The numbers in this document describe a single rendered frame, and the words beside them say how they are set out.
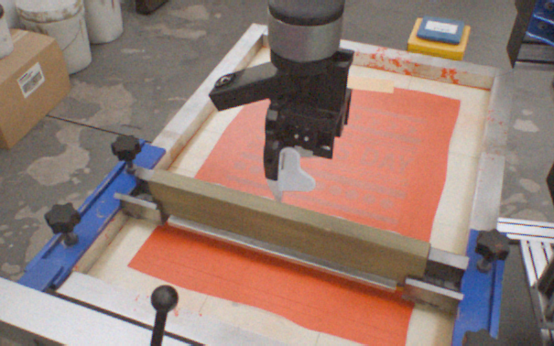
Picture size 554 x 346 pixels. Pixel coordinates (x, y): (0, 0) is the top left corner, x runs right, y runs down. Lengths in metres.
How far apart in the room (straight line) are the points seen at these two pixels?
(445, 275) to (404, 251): 0.09
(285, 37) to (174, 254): 0.43
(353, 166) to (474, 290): 0.32
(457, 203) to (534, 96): 2.16
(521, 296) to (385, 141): 0.93
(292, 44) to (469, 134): 0.62
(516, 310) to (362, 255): 1.10
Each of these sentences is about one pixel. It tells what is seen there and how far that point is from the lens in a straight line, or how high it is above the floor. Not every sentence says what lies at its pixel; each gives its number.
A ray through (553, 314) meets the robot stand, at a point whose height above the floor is 0.38.
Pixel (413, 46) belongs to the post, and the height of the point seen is 0.94.
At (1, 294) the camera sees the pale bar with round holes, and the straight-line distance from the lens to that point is 0.78.
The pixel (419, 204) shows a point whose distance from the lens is 0.95.
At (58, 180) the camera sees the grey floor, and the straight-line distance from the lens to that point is 2.51.
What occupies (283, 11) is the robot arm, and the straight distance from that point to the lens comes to 0.54.
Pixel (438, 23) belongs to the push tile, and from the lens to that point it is 1.44.
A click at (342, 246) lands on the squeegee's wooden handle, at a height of 1.03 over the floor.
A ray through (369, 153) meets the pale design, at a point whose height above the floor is 0.95.
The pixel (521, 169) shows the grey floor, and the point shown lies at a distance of 2.61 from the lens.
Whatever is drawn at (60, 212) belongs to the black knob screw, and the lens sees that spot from 0.82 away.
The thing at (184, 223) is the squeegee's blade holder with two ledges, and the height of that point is 0.99.
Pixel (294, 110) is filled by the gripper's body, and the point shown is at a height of 1.26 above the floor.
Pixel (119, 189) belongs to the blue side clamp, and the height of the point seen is 1.00.
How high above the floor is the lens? 1.62
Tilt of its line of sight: 43 degrees down
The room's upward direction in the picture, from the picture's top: straight up
